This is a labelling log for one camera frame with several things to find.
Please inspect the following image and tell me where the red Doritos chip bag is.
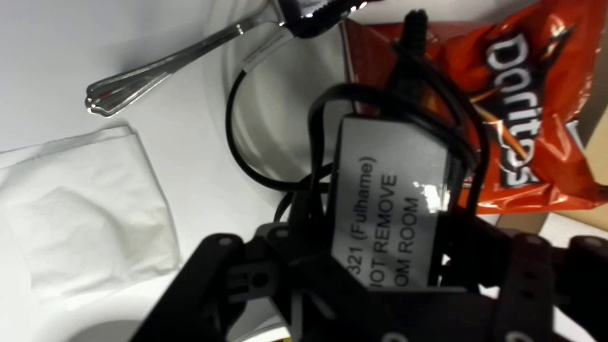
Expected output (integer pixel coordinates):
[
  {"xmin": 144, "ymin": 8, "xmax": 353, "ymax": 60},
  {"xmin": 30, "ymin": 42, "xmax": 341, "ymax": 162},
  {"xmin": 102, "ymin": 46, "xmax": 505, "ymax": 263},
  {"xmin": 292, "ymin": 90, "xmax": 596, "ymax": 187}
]
[{"xmin": 343, "ymin": 0, "xmax": 608, "ymax": 215}]

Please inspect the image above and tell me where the black charger with white label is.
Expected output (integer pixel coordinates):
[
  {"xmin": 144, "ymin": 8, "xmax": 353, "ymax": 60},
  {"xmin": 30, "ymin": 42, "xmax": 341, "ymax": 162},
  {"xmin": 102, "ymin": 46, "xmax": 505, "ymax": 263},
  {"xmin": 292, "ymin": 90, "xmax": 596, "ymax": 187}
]
[{"xmin": 223, "ymin": 8, "xmax": 491, "ymax": 295}]

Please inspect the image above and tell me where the metal spoon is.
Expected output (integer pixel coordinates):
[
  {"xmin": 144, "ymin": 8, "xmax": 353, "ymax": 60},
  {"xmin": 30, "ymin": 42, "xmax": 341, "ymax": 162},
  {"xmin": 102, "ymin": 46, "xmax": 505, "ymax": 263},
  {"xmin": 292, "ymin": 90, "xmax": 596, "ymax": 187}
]
[{"xmin": 83, "ymin": 0, "xmax": 358, "ymax": 120}]

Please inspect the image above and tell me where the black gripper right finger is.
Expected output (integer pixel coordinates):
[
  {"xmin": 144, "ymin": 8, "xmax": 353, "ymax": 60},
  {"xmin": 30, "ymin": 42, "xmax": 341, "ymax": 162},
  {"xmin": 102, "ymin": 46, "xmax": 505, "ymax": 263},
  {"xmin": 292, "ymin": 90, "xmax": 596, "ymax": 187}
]
[{"xmin": 434, "ymin": 212, "xmax": 505, "ymax": 293}]

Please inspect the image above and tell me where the white paper napkin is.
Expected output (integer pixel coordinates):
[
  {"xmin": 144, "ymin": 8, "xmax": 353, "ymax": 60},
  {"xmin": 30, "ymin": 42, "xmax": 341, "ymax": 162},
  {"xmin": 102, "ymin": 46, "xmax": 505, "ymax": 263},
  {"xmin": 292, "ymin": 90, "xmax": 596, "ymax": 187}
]
[{"xmin": 0, "ymin": 122, "xmax": 185, "ymax": 305}]

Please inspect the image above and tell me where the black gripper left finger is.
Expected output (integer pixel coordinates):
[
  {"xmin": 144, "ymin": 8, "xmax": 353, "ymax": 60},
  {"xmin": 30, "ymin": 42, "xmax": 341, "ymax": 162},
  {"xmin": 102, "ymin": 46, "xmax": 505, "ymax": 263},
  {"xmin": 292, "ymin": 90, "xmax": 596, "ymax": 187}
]
[{"xmin": 278, "ymin": 183, "xmax": 347, "ymax": 286}]

